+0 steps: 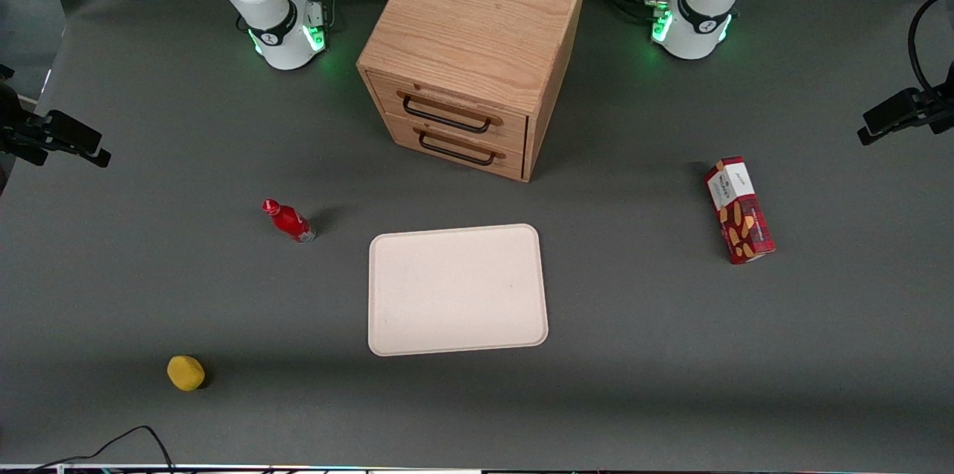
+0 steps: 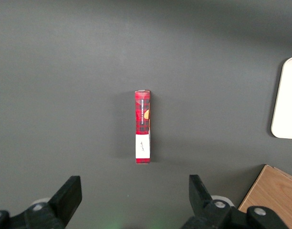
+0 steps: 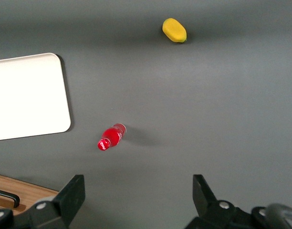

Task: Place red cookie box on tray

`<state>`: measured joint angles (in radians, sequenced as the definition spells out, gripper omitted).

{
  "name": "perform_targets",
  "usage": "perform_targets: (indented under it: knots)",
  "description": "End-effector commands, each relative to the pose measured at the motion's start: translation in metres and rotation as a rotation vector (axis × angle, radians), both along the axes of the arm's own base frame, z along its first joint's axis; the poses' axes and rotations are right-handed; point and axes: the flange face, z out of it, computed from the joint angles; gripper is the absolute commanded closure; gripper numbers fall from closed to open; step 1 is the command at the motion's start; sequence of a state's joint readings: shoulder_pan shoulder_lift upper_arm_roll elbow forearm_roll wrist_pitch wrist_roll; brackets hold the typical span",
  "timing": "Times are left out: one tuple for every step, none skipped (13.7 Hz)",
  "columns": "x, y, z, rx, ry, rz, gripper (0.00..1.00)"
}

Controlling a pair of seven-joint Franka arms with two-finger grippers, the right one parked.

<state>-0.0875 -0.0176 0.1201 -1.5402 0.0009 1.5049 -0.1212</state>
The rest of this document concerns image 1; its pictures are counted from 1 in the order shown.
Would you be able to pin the red cookie box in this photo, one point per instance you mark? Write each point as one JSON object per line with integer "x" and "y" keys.
{"x": 739, "y": 209}

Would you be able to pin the beige rectangular tray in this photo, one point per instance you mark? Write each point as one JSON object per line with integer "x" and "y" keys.
{"x": 456, "y": 289}

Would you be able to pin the small red bottle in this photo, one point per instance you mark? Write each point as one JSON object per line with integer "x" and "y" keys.
{"x": 289, "y": 220}

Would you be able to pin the yellow round sponge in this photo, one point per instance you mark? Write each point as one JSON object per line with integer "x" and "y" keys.
{"x": 185, "y": 373}

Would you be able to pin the wide wooden drawer front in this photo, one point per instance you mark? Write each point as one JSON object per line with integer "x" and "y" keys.
{"x": 447, "y": 98}

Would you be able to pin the narrow wooden drawer front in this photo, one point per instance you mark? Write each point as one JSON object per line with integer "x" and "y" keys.
{"x": 462, "y": 157}

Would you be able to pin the wooden drawer cabinet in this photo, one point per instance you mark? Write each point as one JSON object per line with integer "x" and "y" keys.
{"x": 477, "y": 19}

